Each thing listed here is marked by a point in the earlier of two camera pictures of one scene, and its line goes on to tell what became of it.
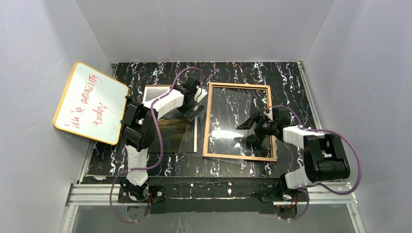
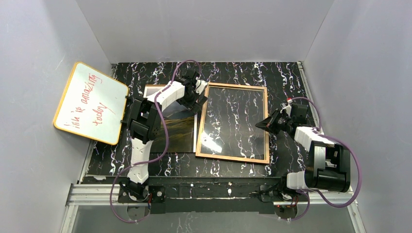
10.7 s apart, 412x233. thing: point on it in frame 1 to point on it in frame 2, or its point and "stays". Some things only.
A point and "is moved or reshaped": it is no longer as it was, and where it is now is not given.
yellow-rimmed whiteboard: [93, 104] stays
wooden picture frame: [208, 110] is moved or reshaped
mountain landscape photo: [179, 134] stays
